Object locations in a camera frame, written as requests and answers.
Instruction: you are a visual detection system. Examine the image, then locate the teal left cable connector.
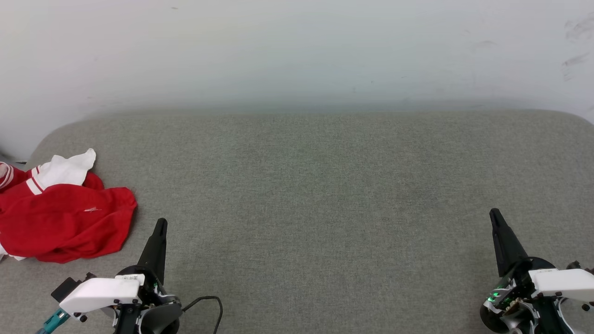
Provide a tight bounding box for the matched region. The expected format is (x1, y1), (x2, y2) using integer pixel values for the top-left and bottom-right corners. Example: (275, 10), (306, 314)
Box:
(36, 308), (71, 334)

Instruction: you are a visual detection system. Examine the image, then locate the grey metal background object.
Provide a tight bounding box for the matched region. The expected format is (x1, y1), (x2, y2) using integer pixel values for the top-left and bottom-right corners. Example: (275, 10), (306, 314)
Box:
(0, 151), (27, 166)

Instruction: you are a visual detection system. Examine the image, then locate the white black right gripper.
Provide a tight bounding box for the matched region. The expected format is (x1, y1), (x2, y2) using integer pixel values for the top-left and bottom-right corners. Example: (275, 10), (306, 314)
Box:
(480, 208), (594, 334)

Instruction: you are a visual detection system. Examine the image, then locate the thin black cable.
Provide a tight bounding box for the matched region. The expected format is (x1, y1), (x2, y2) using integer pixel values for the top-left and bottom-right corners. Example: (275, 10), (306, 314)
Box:
(181, 295), (224, 334)

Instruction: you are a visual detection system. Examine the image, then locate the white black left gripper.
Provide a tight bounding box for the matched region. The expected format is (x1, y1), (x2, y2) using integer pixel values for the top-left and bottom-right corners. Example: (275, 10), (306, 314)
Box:
(59, 218), (181, 334)

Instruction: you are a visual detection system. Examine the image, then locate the red and white garment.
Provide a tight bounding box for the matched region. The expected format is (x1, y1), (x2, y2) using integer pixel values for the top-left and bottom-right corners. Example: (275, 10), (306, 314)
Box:
(0, 148), (138, 264)

